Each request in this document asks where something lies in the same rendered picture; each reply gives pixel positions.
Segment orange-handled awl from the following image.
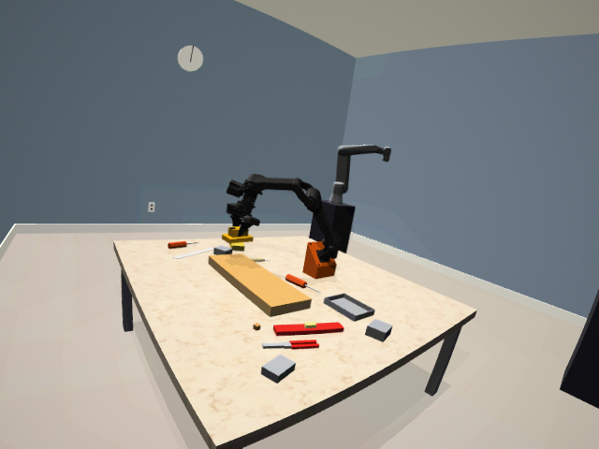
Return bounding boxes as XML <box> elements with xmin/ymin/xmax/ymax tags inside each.
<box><xmin>285</xmin><ymin>274</ymin><xmax>321</xmax><ymax>293</ymax></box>
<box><xmin>168</xmin><ymin>241</ymin><xmax>198</xmax><ymax>249</ymax></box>

